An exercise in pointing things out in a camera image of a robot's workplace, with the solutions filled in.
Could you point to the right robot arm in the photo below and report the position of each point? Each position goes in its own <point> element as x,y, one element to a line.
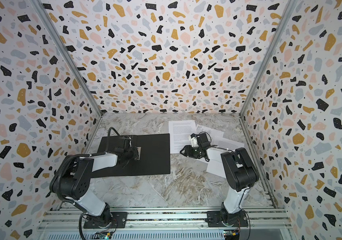
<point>236,166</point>

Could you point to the aluminium corner post left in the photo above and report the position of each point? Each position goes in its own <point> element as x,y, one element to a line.
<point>43,15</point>

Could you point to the aluminium corner post right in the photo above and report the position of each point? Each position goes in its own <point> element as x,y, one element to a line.
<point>291,4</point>

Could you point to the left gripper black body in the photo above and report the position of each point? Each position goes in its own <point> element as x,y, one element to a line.
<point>130,154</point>

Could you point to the aluminium corner post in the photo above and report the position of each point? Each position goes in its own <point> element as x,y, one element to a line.
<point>43,15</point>
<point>291,4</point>

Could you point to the technical drawing sheet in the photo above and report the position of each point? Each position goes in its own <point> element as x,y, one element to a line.
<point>213,135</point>

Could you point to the metal folder clip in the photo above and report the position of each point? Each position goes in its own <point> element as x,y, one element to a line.
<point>138,151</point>

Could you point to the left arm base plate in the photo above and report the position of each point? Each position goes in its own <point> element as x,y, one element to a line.
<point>114,220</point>

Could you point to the text page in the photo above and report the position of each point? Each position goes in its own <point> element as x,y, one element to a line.
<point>220,154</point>
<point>180,133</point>

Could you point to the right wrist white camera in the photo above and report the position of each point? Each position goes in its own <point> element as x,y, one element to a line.
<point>194,140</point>

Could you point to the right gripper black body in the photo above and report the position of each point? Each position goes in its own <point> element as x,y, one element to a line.
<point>189,149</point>

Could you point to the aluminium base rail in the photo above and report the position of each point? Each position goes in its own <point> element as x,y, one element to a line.
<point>169,223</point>

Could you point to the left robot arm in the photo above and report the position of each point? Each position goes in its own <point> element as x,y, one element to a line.
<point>72,179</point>

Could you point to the orange black file folder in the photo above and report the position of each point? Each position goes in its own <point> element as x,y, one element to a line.
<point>154,156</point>

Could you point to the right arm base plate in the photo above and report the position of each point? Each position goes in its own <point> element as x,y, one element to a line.
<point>217,219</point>

